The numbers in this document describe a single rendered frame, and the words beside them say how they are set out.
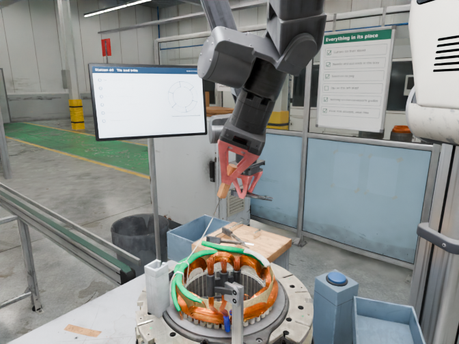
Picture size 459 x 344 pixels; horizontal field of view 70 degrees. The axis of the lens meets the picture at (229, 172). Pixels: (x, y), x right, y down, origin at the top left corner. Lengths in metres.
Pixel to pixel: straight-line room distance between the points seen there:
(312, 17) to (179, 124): 1.24
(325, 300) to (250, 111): 0.52
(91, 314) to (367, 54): 2.39
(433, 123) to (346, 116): 2.06
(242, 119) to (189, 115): 1.14
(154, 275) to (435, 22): 0.68
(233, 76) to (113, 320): 0.89
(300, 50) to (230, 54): 0.09
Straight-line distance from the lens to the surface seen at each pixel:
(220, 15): 0.80
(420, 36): 0.80
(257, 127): 0.50
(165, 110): 1.60
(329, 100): 2.85
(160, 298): 0.60
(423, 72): 0.78
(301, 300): 0.66
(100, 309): 1.22
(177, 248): 0.97
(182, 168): 3.18
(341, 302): 0.84
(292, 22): 0.44
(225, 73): 0.46
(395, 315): 0.77
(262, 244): 0.91
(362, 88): 2.75
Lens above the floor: 1.48
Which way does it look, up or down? 15 degrees down
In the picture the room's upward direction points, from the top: straight up
